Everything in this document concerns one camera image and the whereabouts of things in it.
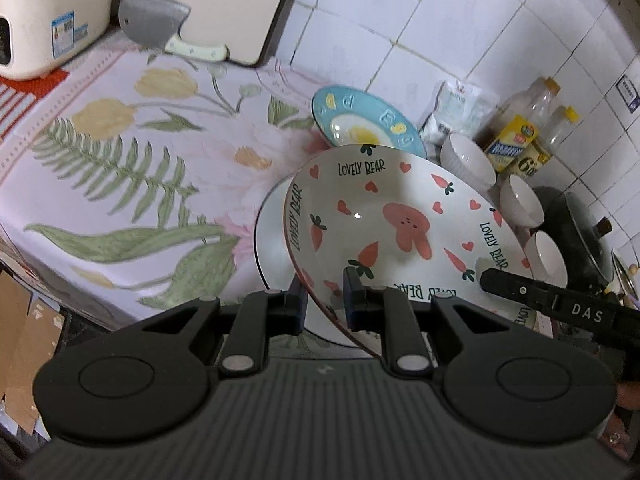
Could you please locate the floral tablecloth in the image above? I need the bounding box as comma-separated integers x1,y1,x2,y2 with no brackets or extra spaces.
0,26,437,357

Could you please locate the black pan with lid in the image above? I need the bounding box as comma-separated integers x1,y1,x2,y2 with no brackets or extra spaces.
531,186,617,292

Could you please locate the white plate with carrot print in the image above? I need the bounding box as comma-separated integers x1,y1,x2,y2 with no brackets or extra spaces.
282,143,539,361

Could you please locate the cleaver with cream handle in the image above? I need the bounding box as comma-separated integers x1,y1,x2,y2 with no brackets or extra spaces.
118,0,230,64

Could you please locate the plain white plate dark rim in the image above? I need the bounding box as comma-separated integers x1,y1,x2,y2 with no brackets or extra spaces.
253,174,373,350

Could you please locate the clear bottle yellow white label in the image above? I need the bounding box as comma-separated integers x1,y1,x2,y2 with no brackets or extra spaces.
505,105,581,177

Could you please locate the cream rice cooker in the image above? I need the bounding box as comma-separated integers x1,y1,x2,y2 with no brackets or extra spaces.
0,0,127,81

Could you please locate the cream cutting board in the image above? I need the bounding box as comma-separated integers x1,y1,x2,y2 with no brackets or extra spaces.
140,0,307,69

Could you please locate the white wall sticker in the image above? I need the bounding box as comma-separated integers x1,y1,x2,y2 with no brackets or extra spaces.
617,73,640,112

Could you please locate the brown cardboard box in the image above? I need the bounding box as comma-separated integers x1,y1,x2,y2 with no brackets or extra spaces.
0,271,67,437

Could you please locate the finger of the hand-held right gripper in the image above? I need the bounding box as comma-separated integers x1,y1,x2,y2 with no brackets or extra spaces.
478,267,552,314

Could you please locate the red striped cloth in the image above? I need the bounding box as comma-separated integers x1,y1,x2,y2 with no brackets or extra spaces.
0,67,69,142

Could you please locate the clear bottle yellow blue label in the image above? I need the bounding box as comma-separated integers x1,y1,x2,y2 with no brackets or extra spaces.
481,76,561,172

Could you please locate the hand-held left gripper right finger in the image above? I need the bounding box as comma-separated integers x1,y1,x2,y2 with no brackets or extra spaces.
343,267,507,380

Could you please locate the white ribbed bowl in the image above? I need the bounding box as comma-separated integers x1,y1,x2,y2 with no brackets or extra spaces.
498,173,545,229
523,229,569,289
439,132,498,192

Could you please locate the white plastic seasoning bag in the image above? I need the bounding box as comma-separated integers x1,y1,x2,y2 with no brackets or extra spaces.
418,79,494,145

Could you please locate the blue plate with egg print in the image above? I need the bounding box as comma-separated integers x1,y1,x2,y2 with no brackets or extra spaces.
310,84,429,162

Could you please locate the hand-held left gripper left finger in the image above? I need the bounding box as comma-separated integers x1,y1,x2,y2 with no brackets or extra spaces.
117,275,309,379

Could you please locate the person's right hand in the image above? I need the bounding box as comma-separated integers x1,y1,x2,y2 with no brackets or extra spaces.
600,381,640,461

